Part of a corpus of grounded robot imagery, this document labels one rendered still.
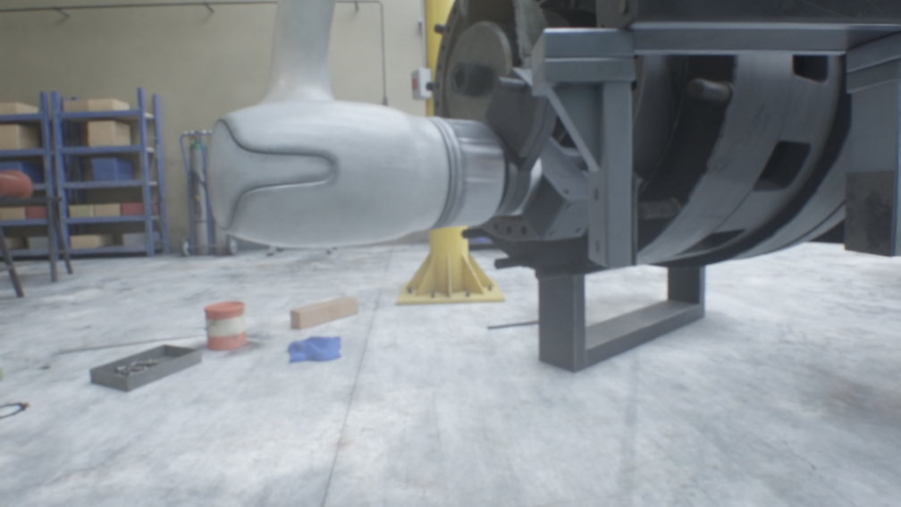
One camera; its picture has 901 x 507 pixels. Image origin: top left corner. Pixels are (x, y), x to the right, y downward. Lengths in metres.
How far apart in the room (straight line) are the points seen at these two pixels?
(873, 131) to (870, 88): 0.02
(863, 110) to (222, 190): 0.34
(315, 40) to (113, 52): 7.47
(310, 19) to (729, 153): 0.43
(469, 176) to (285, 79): 0.22
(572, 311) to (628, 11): 1.67
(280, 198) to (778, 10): 0.26
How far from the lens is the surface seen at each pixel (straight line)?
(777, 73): 0.59
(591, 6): 0.67
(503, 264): 0.66
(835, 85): 0.74
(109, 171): 7.25
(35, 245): 7.86
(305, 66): 0.48
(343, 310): 2.79
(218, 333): 2.45
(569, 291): 1.84
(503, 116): 0.39
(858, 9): 0.26
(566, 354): 1.92
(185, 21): 7.60
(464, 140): 0.35
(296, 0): 0.48
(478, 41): 0.60
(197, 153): 6.66
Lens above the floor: 0.71
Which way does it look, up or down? 4 degrees down
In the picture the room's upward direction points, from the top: 2 degrees counter-clockwise
